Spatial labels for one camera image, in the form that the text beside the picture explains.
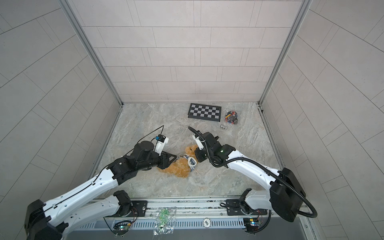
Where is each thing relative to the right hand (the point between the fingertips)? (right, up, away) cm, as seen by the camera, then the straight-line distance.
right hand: (194, 153), depth 80 cm
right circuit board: (+27, -30, -12) cm, 42 cm away
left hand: (-8, 0, -8) cm, 11 cm away
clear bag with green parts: (-13, -28, -12) cm, 33 cm away
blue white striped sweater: (-1, -3, -5) cm, 6 cm away
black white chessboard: (+6, +23, +28) cm, 37 cm away
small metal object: (+19, +13, +22) cm, 32 cm away
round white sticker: (+6, -29, -12) cm, 32 cm away
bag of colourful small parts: (+25, +19, +26) cm, 41 cm away
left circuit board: (-32, -28, -15) cm, 45 cm away
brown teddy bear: (-7, -4, -8) cm, 11 cm away
